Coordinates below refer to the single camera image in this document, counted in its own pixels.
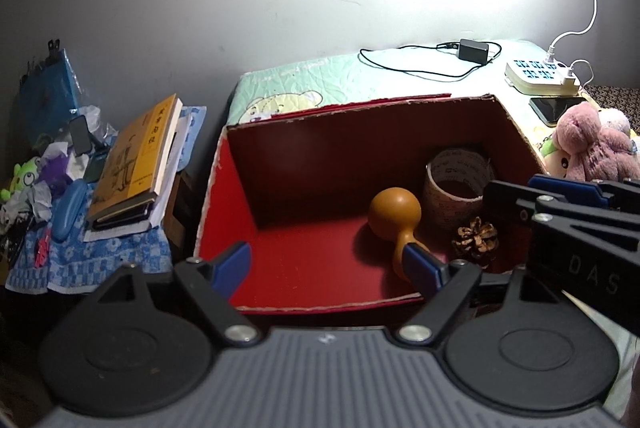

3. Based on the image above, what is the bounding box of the small black phone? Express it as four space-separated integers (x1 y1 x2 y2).
69 115 98 156

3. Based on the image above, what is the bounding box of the dusty pink plush bunny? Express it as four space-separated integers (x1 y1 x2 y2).
556 102 640 183

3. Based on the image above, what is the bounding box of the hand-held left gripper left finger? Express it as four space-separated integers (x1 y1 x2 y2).
95 242 262 349

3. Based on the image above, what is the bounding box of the brown cabinet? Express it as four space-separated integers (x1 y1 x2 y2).
165 168 201 259

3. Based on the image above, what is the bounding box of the brown pinecone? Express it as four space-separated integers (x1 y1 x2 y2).
451 217 500 265

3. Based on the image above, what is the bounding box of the clear plastic wrap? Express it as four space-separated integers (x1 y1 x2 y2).
75 106 118 144

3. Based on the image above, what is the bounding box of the white charger with cable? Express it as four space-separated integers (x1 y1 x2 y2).
562 61 596 92

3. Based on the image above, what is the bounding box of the orange wooden gourd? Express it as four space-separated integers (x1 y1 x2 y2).
369 187 423 281

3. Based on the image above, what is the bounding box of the blue bag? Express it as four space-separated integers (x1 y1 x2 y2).
17 39 83 149

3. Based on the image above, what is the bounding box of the purple toy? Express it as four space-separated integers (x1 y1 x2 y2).
42 155 71 196

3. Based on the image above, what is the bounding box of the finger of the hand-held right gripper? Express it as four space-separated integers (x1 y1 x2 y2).
482 181 640 253
527 175 640 210

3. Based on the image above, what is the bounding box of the printed tape roll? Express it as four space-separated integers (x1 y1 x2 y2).
424 148 496 229

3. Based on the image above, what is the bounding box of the white pink plush bunny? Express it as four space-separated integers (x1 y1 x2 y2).
600 107 633 134

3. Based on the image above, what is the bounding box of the crumpled white paper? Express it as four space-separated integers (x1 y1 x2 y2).
10 185 53 229

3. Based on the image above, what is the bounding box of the blue glasses case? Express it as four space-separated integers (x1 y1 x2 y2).
51 181 88 241

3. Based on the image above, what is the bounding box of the blue patterned cloth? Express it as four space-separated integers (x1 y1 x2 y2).
5 106 208 295

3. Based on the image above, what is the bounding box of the black power adapter with cable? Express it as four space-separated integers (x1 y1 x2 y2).
359 41 501 83

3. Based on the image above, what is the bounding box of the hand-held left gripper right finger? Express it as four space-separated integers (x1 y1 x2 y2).
397 242 568 349

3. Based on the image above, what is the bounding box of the yellow book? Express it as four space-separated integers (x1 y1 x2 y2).
92 93 183 221

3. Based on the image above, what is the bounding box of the dark teal small box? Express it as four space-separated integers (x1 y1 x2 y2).
82 153 108 184

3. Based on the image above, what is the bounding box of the red cardboard box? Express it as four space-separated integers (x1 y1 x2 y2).
192 92 548 311

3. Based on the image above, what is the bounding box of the green plush toy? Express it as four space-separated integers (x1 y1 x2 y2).
537 128 573 179

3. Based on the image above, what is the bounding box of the small red trinket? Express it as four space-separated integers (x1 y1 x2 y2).
35 228 53 270

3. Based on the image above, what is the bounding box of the black book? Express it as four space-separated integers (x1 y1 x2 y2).
92 195 156 229

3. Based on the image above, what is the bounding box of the stack of yellow books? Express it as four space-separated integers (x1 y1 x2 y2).
82 106 193 243

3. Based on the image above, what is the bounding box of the green alien toy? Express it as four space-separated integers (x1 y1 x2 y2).
0 161 38 204

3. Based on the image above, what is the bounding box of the white power strip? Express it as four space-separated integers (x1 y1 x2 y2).
504 58 583 95

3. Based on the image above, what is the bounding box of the brown patterned cloth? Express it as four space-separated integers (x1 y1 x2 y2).
582 83 640 131

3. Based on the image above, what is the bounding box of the black smartphone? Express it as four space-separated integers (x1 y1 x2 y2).
529 96 588 126

